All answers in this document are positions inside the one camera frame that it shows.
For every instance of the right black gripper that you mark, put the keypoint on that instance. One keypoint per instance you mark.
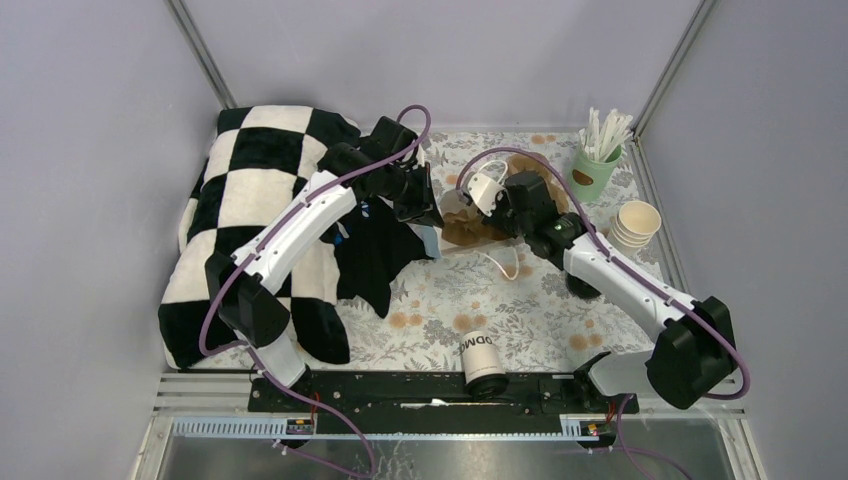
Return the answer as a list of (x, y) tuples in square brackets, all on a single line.
[(501, 200)]

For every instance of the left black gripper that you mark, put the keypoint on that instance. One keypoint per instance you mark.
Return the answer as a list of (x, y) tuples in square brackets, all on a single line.
[(423, 206)]

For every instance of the light blue paper bag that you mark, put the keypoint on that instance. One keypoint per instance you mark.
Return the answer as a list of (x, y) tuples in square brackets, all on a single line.
[(477, 245)]

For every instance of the brown cardboard cup carrier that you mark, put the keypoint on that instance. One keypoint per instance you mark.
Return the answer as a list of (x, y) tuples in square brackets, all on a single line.
[(463, 226)]

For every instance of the white paper coffee cup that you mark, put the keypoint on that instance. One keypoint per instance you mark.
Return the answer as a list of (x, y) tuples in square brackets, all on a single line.
[(479, 356)]

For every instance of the black plastic cup lid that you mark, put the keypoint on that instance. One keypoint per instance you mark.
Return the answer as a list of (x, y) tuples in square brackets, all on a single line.
[(487, 386)]

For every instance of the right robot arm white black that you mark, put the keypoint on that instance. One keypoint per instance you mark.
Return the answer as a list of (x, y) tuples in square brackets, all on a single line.
[(692, 340)]

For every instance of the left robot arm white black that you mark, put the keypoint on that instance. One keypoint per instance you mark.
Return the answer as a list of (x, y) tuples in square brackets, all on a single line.
[(243, 285)]

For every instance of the black t-shirt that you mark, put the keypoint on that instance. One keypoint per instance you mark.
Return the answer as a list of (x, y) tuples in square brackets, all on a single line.
[(371, 249)]

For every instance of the green straw holder cup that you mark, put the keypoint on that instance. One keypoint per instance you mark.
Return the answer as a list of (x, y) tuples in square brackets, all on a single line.
[(587, 179)]

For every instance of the floral patterned table mat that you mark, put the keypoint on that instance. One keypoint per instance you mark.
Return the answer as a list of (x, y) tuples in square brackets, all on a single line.
[(536, 324)]

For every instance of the white wrapped straws bundle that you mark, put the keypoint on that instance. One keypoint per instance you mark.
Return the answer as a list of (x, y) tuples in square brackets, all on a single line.
[(601, 137)]

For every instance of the stack of white paper cups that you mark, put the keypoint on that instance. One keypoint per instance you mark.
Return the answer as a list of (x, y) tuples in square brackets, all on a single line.
[(633, 227)]

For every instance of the black white checkered blanket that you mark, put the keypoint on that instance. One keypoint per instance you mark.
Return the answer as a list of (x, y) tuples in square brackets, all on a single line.
[(260, 159)]

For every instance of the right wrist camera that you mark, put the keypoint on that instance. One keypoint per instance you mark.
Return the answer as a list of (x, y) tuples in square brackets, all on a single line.
[(484, 192)]

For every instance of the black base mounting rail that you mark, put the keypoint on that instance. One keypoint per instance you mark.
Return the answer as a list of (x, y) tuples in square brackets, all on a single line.
[(405, 402)]

